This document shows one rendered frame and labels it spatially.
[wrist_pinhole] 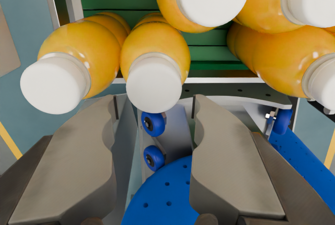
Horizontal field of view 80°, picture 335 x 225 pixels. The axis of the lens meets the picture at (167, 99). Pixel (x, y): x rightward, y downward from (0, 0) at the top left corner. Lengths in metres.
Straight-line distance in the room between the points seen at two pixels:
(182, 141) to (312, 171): 0.63
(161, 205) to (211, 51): 0.24
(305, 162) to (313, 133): 1.02
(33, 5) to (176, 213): 1.28
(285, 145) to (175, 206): 0.77
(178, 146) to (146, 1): 0.25
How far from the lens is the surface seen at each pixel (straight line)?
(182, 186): 0.32
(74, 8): 0.34
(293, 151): 0.99
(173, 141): 0.38
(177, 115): 0.35
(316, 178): 0.91
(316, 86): 0.19
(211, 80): 0.27
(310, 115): 1.84
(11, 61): 0.26
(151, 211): 0.29
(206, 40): 0.33
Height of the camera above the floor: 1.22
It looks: 62 degrees down
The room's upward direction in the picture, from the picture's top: 176 degrees clockwise
